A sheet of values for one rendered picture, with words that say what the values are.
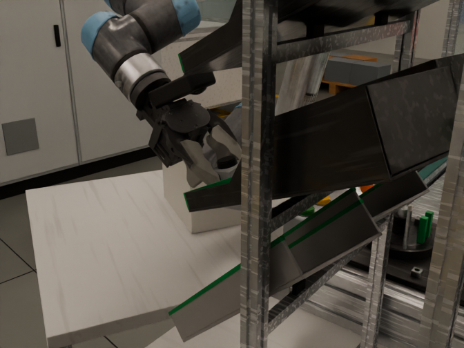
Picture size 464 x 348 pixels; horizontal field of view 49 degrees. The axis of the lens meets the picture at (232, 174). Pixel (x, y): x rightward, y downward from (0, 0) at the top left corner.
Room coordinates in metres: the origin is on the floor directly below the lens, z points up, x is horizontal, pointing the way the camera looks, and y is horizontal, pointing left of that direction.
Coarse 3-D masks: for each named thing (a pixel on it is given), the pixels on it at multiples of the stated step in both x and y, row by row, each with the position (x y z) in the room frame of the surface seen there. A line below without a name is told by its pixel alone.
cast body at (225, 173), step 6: (228, 156) 0.70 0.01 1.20; (234, 156) 0.69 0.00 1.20; (216, 162) 0.69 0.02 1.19; (222, 162) 0.68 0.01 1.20; (228, 162) 0.67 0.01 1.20; (234, 162) 0.68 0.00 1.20; (216, 168) 0.68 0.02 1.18; (222, 168) 0.67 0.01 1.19; (228, 168) 0.67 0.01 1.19; (234, 168) 0.66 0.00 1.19; (222, 174) 0.66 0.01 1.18; (228, 174) 0.66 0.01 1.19; (240, 210) 0.65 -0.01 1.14
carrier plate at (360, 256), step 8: (432, 224) 0.92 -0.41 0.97; (368, 248) 0.83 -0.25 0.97; (360, 256) 0.80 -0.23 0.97; (368, 256) 0.80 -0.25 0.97; (352, 264) 0.78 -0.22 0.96; (360, 264) 0.77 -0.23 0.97; (368, 264) 0.77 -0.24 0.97; (392, 264) 0.77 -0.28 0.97; (400, 264) 0.77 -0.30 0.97; (408, 264) 0.77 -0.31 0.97; (416, 264) 0.77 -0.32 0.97; (424, 264) 0.77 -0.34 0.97; (392, 272) 0.75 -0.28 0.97; (400, 272) 0.75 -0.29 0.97; (408, 272) 0.75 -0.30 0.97; (424, 272) 0.75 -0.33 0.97; (392, 280) 0.74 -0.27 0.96; (400, 280) 0.73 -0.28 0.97; (408, 280) 0.72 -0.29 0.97; (416, 280) 0.72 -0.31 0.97; (424, 280) 0.72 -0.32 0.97; (416, 288) 0.71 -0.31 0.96; (424, 288) 0.70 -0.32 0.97
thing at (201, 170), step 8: (184, 144) 0.70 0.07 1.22; (192, 144) 0.70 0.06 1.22; (192, 152) 0.69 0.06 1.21; (200, 152) 0.69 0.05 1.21; (200, 160) 0.68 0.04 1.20; (192, 168) 0.67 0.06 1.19; (200, 168) 0.67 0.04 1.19; (208, 168) 0.67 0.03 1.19; (192, 176) 0.70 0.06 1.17; (200, 176) 0.67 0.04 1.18; (208, 176) 0.67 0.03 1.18; (216, 176) 0.67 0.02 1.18; (192, 184) 0.70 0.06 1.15; (208, 184) 0.67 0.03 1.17
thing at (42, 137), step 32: (0, 0) 3.27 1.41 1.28; (32, 0) 3.41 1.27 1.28; (0, 32) 3.25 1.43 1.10; (32, 32) 3.39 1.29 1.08; (0, 64) 3.23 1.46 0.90; (32, 64) 3.37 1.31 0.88; (64, 64) 3.52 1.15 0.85; (0, 96) 3.20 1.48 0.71; (32, 96) 3.35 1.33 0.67; (64, 96) 3.50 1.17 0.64; (0, 128) 3.18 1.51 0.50; (32, 128) 3.32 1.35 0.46; (64, 128) 3.48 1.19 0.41; (0, 160) 3.16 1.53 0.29; (32, 160) 3.30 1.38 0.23; (64, 160) 3.46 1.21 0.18; (0, 192) 3.16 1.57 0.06
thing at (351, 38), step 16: (336, 32) 0.52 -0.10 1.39; (352, 32) 0.54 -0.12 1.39; (368, 32) 0.57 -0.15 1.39; (384, 32) 0.60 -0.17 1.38; (400, 32) 0.64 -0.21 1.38; (288, 48) 0.44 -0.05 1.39; (304, 48) 0.46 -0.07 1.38; (320, 48) 0.49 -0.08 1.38; (336, 48) 0.51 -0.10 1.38; (288, 208) 0.45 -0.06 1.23; (304, 208) 0.48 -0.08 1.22; (272, 224) 0.43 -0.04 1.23
